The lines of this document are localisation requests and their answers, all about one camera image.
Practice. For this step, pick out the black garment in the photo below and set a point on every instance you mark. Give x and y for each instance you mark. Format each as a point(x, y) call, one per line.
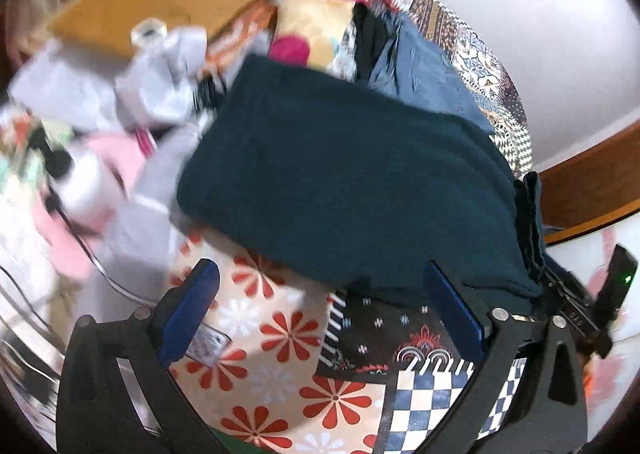
point(370, 39)

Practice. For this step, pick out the small white device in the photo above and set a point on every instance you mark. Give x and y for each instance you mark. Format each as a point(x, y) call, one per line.
point(149, 33)

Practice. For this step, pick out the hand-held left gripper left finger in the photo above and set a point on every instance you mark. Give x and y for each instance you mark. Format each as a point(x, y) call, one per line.
point(187, 314)

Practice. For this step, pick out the patchwork quilt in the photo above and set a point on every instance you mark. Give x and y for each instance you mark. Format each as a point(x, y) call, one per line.
point(300, 374)

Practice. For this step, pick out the white grey cloth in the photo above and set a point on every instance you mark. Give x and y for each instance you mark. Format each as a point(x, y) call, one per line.
point(150, 79)

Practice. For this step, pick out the dark green pants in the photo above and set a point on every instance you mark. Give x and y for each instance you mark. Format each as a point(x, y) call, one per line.
point(350, 184)

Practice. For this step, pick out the blue jeans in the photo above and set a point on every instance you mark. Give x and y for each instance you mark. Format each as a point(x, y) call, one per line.
point(425, 69)

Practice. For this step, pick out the brown wooden door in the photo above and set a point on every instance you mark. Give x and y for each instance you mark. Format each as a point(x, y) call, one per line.
point(585, 184)

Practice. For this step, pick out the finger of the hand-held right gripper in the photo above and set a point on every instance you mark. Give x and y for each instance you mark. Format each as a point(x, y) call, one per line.
point(555, 284)

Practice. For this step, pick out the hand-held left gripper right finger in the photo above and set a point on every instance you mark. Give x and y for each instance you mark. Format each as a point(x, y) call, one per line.
point(457, 314)

